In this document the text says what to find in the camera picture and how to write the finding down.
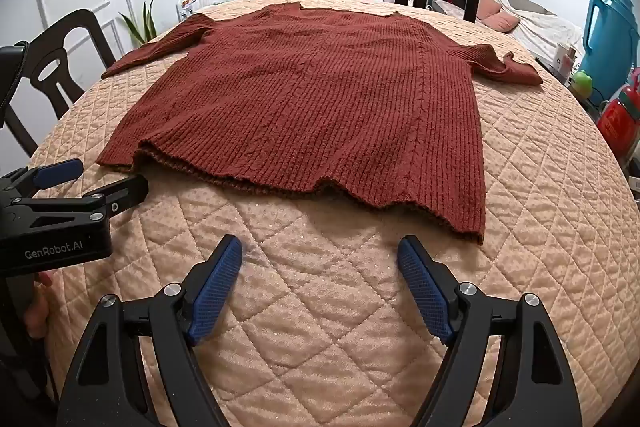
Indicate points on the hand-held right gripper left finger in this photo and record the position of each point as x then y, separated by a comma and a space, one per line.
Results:
215, 292

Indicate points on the blue thermos jug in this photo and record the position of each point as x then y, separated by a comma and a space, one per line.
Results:
612, 42

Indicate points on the peach quilted table cover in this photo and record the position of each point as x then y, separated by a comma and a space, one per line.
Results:
320, 337

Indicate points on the rust red knit sweater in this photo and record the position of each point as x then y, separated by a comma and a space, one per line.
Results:
320, 107

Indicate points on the white carton box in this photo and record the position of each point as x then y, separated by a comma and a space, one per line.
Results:
566, 59

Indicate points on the bed with white sheet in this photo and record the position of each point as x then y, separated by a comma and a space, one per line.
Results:
545, 24

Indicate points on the green round toy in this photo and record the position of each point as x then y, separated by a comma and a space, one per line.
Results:
582, 83

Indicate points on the person's left hand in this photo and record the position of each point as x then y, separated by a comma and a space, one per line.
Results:
37, 307

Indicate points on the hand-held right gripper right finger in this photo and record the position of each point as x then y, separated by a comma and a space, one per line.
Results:
425, 292

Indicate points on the green potted plant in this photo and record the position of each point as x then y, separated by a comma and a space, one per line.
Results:
145, 24

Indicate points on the red bottle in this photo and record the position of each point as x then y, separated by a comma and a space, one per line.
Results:
622, 127

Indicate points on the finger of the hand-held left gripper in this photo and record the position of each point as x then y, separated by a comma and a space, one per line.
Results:
125, 194
57, 171

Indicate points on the colourful snack box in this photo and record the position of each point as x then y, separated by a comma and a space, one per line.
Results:
188, 7

